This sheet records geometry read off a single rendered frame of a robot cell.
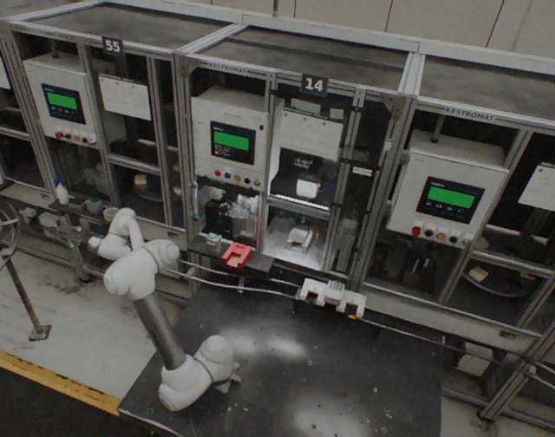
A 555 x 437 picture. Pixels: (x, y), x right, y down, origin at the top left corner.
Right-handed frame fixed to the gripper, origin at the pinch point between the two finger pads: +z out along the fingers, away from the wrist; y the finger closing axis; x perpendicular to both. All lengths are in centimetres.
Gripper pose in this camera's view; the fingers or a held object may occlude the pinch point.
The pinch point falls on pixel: (48, 229)
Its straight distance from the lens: 238.5
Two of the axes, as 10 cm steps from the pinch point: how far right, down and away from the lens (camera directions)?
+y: 2.8, -9.2, 2.8
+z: -8.9, -3.6, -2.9
